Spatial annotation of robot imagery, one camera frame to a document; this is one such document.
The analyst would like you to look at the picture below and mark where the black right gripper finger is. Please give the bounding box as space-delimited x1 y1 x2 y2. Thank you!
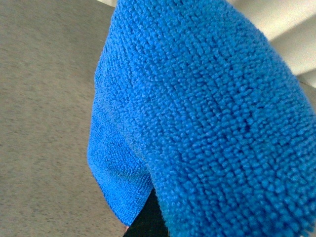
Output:
125 189 169 237

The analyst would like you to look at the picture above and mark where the blue microfiber cloth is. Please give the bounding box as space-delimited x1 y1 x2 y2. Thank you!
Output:
87 0 316 237

